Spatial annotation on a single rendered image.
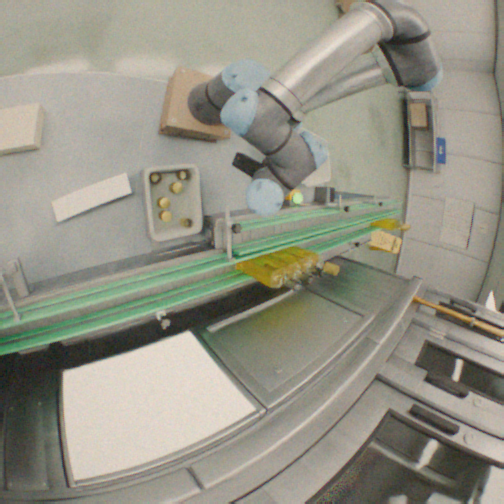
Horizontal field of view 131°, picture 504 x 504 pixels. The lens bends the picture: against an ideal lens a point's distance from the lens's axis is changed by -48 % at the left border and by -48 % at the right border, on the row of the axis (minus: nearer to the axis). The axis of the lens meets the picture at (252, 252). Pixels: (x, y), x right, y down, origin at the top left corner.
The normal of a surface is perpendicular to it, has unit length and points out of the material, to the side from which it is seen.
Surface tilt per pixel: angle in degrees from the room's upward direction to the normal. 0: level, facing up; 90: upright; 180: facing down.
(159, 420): 90
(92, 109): 0
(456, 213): 90
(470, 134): 90
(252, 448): 90
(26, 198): 0
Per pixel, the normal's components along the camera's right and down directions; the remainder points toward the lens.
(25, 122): 0.60, 0.26
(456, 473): -0.02, -0.94
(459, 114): -0.80, 0.22
